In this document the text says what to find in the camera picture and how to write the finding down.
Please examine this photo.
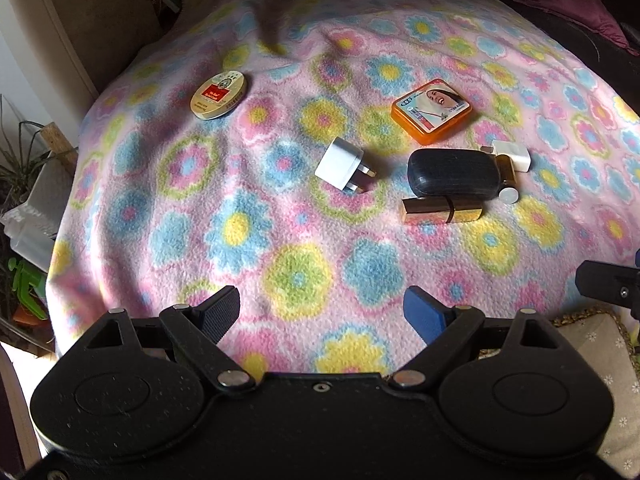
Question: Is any gold lipstick tube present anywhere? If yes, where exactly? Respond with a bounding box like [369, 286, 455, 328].
[400, 196, 484, 226]

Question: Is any small amber bottle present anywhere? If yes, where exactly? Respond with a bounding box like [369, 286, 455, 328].
[495, 154, 520, 205]

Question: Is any dark blue glasses case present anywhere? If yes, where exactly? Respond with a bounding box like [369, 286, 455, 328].
[407, 148, 502, 200]

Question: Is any white uk plug adapter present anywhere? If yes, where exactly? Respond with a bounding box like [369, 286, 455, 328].
[314, 136, 376, 193]

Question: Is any woven basket with fabric liner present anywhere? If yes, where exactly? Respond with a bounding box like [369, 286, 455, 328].
[479, 306, 640, 478]

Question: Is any white usb charger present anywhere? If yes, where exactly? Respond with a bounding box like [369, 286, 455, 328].
[480, 140, 532, 172]

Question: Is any white squeeze bottle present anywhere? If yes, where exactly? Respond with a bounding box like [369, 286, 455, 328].
[1, 200, 64, 273]

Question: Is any orange toothpaste tin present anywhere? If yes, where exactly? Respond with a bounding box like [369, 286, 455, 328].
[390, 78, 473, 145]

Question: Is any floral fleece blanket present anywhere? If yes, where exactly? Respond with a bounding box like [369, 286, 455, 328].
[47, 0, 639, 374]

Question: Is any oval yellow tin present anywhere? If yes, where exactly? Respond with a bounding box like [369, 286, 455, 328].
[190, 70, 247, 120]

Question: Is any potted aloe plant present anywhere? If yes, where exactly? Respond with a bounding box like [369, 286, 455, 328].
[1, 94, 78, 214]

